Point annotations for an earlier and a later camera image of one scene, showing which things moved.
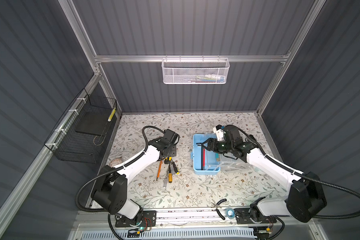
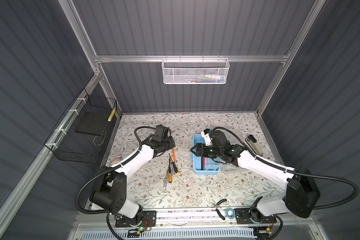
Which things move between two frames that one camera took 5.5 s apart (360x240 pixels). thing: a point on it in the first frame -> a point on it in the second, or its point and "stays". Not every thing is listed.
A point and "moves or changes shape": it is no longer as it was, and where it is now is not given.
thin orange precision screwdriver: (159, 169) moves or changes shape
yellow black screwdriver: (175, 168) stays
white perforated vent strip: (189, 234) stays
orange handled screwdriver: (170, 175) stays
